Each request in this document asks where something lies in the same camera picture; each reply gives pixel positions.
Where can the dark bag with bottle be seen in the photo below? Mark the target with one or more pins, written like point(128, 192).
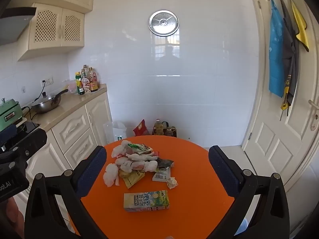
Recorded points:
point(172, 130)

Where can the white panel door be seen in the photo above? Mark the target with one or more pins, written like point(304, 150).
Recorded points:
point(274, 142)

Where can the white wall socket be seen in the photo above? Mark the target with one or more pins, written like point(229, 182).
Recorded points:
point(47, 81)

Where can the dark foil wrapper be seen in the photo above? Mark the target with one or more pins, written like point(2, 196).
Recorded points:
point(164, 163)

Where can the round metal lid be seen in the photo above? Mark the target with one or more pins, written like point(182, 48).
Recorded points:
point(163, 23)

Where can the yellow green wrapper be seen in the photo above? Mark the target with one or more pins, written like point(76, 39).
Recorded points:
point(132, 179)

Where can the red packet bag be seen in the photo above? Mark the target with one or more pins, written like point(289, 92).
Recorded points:
point(140, 128)

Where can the bottle with white red label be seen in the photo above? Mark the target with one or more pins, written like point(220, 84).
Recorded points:
point(86, 84)

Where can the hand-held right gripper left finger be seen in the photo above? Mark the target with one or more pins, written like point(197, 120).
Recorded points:
point(94, 169)

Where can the white barcode wrapper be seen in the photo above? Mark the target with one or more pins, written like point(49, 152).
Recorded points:
point(160, 176)

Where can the yellow cloth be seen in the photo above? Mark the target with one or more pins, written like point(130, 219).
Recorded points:
point(300, 25)

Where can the green yellow drink carton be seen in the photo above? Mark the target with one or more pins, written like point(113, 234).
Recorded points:
point(146, 200)

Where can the green kitchen appliance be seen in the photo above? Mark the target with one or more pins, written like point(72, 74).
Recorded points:
point(8, 114)

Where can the small tissue ball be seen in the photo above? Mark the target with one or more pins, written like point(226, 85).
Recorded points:
point(172, 182)

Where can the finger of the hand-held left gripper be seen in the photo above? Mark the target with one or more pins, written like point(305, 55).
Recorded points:
point(7, 133)
point(32, 140)

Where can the cream lattice door cabinet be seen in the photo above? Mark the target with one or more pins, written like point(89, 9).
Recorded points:
point(49, 27)

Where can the cream base cabinet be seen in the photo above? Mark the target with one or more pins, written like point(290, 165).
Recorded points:
point(74, 127)

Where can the clear plastic floor bag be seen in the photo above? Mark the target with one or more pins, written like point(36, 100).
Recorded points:
point(117, 132)

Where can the grey apron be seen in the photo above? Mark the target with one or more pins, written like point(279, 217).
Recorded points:
point(289, 54)

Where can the clear plastic bag red print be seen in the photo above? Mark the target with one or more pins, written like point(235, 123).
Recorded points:
point(129, 165)

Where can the long white tissue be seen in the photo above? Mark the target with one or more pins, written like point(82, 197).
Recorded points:
point(139, 157)

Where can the grey range hood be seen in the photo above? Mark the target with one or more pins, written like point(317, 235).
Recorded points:
point(12, 27)

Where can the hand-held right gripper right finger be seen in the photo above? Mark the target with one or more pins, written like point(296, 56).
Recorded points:
point(221, 169)

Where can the large white tissue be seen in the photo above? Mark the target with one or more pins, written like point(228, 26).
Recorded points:
point(111, 174)

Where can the clear plastic jug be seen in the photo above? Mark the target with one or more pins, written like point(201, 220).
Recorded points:
point(71, 87)

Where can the cooking oil bottle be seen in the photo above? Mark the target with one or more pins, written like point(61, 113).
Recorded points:
point(158, 128)

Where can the blue apron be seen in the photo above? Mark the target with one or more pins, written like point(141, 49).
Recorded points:
point(276, 54)

